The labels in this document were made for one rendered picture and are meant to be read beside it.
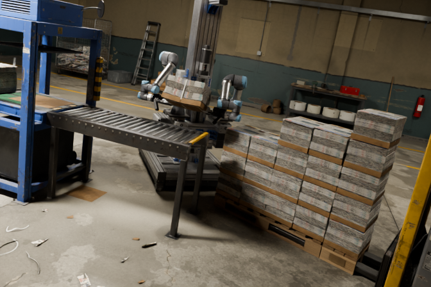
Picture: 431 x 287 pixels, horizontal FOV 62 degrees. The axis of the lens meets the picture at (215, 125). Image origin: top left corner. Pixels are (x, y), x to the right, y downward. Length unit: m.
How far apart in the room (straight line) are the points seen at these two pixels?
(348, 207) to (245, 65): 7.47
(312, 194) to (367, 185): 0.46
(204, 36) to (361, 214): 2.32
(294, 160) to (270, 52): 7.01
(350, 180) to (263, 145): 0.81
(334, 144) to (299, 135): 0.31
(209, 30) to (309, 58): 6.18
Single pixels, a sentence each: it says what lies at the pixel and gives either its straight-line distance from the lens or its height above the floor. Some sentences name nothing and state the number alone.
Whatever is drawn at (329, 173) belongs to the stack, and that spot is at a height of 0.74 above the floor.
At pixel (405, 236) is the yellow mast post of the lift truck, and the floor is 0.55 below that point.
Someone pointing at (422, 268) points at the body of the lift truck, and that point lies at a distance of 2.97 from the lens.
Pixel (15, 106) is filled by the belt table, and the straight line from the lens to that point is 3.66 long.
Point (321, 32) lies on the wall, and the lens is 9.95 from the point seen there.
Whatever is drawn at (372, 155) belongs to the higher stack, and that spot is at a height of 0.99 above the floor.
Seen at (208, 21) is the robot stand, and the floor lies 1.81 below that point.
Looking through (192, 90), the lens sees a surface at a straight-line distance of 3.31.
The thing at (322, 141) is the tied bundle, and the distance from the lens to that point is 3.09.
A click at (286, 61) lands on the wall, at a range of 9.98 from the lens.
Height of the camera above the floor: 1.63
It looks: 13 degrees down
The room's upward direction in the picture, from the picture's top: 9 degrees clockwise
